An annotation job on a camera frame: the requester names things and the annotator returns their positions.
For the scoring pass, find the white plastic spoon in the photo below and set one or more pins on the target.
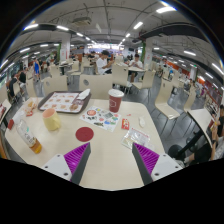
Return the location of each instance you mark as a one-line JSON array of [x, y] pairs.
[[142, 122]]

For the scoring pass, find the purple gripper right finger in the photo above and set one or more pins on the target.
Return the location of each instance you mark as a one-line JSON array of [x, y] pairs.
[[153, 166]]

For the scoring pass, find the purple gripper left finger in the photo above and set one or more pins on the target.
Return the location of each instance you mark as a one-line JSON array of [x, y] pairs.
[[70, 166]]

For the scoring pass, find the beige chair at right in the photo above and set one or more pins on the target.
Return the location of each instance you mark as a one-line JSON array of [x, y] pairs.
[[161, 102]]

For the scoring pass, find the plastic bottle with orange drink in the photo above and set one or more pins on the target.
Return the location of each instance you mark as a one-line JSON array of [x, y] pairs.
[[28, 137]]

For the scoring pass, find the yellow mug with pink lid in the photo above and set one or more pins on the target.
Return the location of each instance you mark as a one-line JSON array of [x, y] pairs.
[[51, 119]]

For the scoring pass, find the red round coaster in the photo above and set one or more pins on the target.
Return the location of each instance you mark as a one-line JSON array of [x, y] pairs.
[[84, 134]]

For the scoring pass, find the crumpled white napkin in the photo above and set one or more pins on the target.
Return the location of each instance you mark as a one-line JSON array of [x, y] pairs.
[[83, 94]]

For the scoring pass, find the clear plastic wrapper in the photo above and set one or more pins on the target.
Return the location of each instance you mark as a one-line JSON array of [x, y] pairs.
[[135, 136]]

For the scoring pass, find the beige chair behind table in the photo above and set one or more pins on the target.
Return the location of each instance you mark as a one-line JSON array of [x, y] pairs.
[[99, 85]]

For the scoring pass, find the seated person in white shirt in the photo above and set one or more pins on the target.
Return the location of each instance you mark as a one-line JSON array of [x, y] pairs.
[[103, 66]]

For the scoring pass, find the dark food tray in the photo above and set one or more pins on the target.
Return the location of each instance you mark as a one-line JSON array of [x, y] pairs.
[[64, 102]]

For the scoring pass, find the beige chair at left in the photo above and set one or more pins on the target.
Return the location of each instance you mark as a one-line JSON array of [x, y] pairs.
[[54, 84]]

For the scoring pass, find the small red sauce packet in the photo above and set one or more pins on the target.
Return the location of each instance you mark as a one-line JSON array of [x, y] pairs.
[[125, 124]]

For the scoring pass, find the red paper cup with lid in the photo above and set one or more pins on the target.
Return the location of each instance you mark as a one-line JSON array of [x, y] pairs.
[[115, 98]]

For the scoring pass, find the neighbouring beige table at right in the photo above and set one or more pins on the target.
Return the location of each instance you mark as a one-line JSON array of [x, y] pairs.
[[202, 118]]

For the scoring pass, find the food wrapper on table left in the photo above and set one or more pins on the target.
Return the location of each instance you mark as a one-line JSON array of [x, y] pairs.
[[29, 107]]

